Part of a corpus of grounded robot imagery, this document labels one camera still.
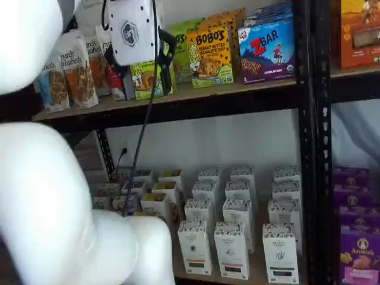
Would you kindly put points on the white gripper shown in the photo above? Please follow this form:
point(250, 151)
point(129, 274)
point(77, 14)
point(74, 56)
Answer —
point(130, 29)

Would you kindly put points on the white box yellow strip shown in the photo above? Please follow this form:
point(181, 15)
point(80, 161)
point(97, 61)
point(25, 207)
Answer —
point(209, 173)
point(199, 210)
point(194, 249)
point(205, 190)

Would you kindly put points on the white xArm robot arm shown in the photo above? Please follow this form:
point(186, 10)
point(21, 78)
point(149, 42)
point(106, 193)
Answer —
point(44, 193)

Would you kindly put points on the green Bobo's apple pie box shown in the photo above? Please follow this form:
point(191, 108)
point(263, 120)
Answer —
point(190, 25)
point(145, 83)
point(181, 59)

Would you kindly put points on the yellow Bobo's peanut butter box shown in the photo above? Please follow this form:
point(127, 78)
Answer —
point(218, 22)
point(207, 56)
point(239, 17)

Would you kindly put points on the blue flax plus oatmeal box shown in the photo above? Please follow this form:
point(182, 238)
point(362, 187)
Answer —
point(139, 187)
point(120, 203)
point(145, 175)

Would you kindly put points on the blue Zbar box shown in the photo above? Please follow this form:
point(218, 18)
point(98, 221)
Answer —
point(267, 53)
point(270, 7)
point(267, 18)

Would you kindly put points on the green apple cinnamon oatmeal box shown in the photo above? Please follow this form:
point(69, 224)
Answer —
point(110, 190)
point(102, 203)

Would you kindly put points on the white box pink strip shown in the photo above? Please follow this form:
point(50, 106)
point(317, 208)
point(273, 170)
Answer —
point(242, 172)
point(237, 188)
point(237, 210)
point(231, 252)

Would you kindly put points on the white box dark strip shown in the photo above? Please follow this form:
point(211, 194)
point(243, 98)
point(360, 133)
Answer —
point(282, 210)
point(285, 190)
point(286, 173)
point(279, 255)

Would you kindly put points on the orange snack box with window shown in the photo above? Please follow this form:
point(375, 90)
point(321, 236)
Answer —
point(359, 29)

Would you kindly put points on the purple Annie's snack box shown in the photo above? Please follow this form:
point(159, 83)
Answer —
point(350, 178)
point(359, 258)
point(359, 219)
point(353, 197)

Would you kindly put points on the red purely elizabeth granola bag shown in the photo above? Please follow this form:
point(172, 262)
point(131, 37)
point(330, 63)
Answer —
point(102, 41)

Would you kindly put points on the orange purely elizabeth granola bag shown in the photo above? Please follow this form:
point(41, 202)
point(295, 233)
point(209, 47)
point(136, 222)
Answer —
point(96, 68)
point(80, 77)

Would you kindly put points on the blue purely elizabeth granola bag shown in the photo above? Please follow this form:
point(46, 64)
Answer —
point(55, 89)

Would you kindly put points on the white plastic sheet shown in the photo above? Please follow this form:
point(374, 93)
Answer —
point(356, 133)

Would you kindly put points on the white wall outlet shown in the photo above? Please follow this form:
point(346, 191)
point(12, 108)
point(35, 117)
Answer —
point(124, 145)

